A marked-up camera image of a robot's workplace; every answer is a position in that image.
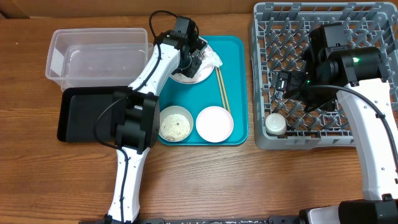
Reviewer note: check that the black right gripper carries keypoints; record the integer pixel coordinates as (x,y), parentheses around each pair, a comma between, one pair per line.
(293,79)

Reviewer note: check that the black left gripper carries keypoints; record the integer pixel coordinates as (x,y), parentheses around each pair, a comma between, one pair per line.
(191,69)

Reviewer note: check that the clear plastic wrap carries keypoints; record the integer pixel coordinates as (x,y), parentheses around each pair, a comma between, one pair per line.
(215,60)

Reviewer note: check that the pale green cup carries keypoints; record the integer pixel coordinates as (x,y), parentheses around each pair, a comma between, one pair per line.
(275,124)

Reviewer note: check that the grey-green bowl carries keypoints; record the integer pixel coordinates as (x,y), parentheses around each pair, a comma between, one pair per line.
(176,110)

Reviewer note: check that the pink bowl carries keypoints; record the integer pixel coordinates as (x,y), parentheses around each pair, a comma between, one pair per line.
(214,124)

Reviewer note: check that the cooked rice pile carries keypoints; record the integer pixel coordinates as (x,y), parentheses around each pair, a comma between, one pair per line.
(175,127)

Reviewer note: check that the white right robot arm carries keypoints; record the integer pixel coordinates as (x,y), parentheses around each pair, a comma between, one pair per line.
(358,79)

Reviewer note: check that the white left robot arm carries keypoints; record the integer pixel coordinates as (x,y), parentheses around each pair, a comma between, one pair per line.
(174,52)

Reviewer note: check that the pink round plate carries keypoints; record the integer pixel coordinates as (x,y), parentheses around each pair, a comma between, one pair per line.
(204,71)

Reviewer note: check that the grey dish rack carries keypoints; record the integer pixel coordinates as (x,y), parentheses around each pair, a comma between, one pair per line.
(279,34)

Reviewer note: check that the teal plastic tray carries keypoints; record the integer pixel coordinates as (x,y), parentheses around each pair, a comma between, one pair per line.
(198,96)

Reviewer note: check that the clear plastic bin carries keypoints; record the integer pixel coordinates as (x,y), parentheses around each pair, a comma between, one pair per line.
(97,56)

